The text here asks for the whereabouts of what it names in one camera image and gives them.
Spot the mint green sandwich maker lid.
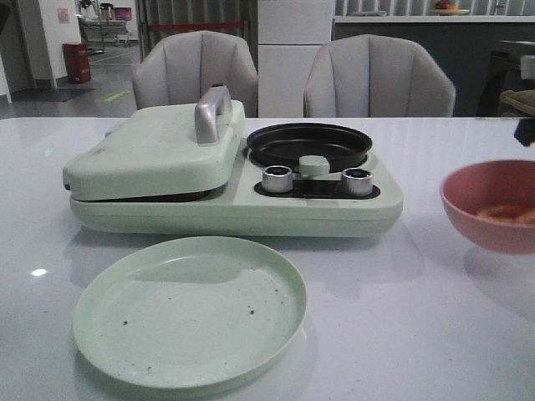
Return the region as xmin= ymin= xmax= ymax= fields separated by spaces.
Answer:
xmin=63 ymin=86 xmax=246 ymax=201

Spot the pink bowl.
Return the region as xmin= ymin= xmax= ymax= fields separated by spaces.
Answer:
xmin=441 ymin=160 xmax=534 ymax=254

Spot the mint green breakfast maker base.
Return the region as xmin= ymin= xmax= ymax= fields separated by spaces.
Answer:
xmin=70 ymin=142 xmax=403 ymax=237

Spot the left silver control knob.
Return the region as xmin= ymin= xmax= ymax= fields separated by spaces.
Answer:
xmin=261 ymin=165 xmax=293 ymax=194

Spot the silver control knob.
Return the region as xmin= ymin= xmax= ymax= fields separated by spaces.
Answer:
xmin=340 ymin=167 xmax=374 ymax=196
xmin=261 ymin=165 xmax=293 ymax=194

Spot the black round frying pan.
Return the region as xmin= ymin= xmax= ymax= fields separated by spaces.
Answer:
xmin=247 ymin=122 xmax=373 ymax=172

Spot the right silver control knob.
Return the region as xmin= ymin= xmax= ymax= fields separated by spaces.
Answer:
xmin=340 ymin=167 xmax=374 ymax=196

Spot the mint green round plate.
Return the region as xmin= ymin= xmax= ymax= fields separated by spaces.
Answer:
xmin=73 ymin=236 xmax=307 ymax=393

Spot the right beige upholstered chair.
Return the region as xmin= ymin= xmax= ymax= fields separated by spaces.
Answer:
xmin=303 ymin=34 xmax=456 ymax=118

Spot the beige upholstered chair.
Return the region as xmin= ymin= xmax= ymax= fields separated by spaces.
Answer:
xmin=303 ymin=34 xmax=456 ymax=118
xmin=133 ymin=31 xmax=258 ymax=118

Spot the left beige upholstered chair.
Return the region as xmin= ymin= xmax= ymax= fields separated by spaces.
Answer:
xmin=133 ymin=31 xmax=258 ymax=118

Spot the white refrigerator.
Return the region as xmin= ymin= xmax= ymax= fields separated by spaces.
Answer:
xmin=257 ymin=1 xmax=335 ymax=118

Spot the red trash bin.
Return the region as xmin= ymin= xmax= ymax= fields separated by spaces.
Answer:
xmin=62 ymin=43 xmax=91 ymax=84

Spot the dark grey kitchen counter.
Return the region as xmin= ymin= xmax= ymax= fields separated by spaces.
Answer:
xmin=333 ymin=16 xmax=534 ymax=117

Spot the fruit plate on counter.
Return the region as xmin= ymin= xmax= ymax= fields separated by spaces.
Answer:
xmin=430 ymin=0 xmax=470 ymax=16

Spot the mint green pan handle knob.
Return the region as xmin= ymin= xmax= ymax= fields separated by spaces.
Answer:
xmin=298 ymin=155 xmax=330 ymax=176

